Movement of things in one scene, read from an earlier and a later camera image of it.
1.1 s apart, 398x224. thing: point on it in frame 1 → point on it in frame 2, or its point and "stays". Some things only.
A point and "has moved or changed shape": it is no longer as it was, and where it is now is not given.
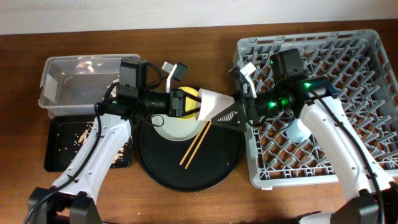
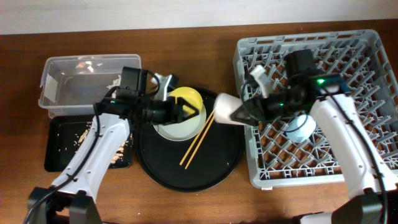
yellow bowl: (189, 102) stays
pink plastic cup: (209, 102) has moved or changed shape
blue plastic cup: (296, 131) stays
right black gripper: (247, 108) stays
